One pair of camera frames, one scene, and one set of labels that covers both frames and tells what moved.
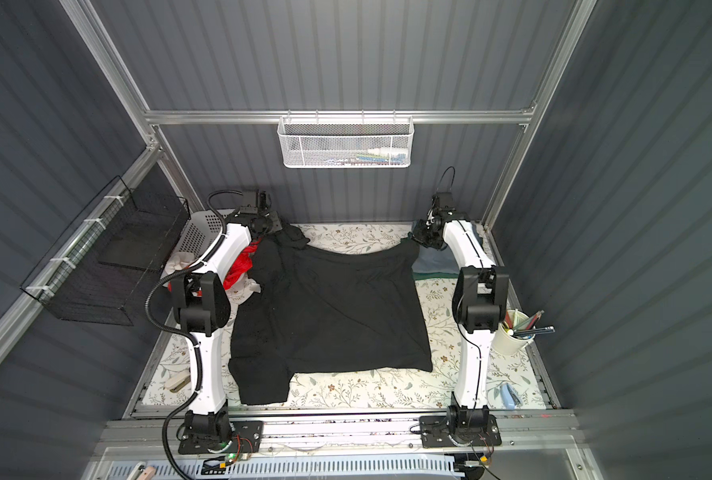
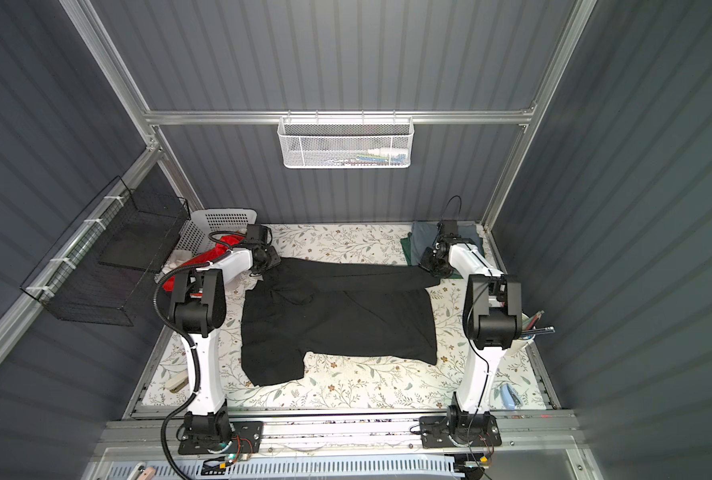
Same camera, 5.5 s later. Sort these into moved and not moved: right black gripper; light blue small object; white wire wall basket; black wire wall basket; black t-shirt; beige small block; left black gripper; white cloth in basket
Moved: black t-shirt; left black gripper; right black gripper
Not moved: black wire wall basket; white wire wall basket; white cloth in basket; beige small block; light blue small object
